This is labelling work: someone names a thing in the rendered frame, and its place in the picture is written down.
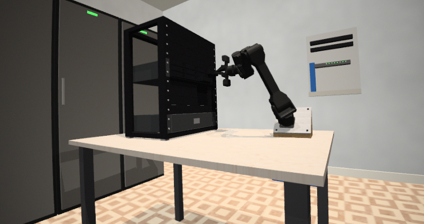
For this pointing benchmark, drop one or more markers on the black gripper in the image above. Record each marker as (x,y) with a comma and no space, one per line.
(229,70)

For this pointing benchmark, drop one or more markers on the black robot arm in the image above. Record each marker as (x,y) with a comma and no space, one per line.
(281,105)

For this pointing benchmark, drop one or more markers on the black server rack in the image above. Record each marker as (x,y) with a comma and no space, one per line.
(184,74)

